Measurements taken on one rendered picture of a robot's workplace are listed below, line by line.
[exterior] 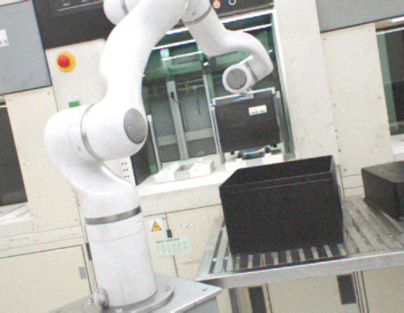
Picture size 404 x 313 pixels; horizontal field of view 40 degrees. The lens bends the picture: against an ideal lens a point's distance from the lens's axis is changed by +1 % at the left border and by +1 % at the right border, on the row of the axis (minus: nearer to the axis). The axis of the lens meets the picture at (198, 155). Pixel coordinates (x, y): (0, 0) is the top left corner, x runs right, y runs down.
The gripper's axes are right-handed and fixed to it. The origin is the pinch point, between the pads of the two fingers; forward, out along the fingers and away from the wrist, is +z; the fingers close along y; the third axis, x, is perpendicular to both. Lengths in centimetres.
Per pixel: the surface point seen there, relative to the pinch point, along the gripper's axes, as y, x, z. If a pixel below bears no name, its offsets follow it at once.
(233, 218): -6, -34, -63
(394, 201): 34, -38, -53
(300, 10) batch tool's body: 22.0, 16.7, -20.4
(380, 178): 33, -33, -45
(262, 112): 6.1, -12.6, 4.4
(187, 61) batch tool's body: -20.5, 11.8, 35.0
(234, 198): -5, -29, -63
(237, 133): -4.1, -18.5, 4.6
